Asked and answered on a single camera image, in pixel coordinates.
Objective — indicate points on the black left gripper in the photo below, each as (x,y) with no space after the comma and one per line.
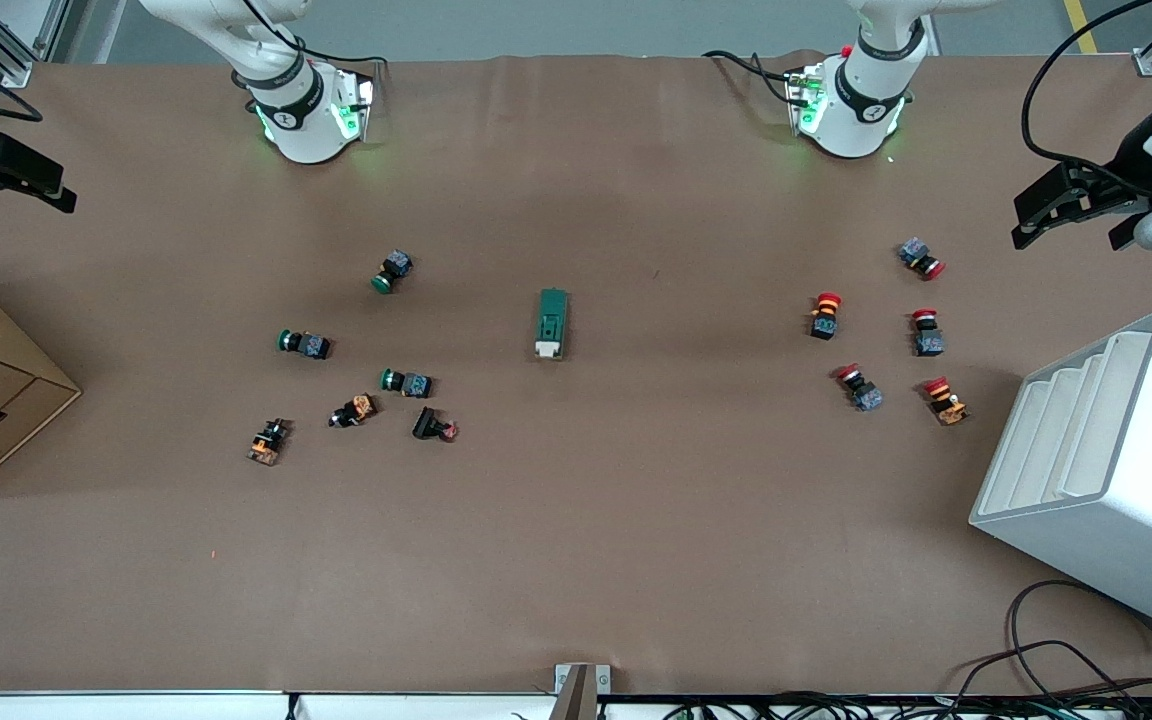
(1132,153)

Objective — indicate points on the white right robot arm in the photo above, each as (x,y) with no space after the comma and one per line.
(301,120)

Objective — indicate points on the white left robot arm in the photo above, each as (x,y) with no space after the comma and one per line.
(861,110)

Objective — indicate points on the red push button blue block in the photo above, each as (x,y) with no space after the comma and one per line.
(866,396)
(916,252)
(928,342)

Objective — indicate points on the red push button orange block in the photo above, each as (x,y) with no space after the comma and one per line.
(824,322)
(948,408)

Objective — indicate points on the white stepped plastic rack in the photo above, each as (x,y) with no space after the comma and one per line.
(1116,540)

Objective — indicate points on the green push button blue block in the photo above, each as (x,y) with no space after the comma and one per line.
(396,266)
(312,346)
(416,384)

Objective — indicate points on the black push button orange block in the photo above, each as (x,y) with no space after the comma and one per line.
(356,409)
(268,442)

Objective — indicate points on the black square button red terminals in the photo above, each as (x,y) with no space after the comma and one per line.
(426,424)

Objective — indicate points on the brown table cover sheet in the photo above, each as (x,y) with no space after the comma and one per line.
(636,550)

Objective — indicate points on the grey metal table bracket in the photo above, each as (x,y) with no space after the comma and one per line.
(581,690)

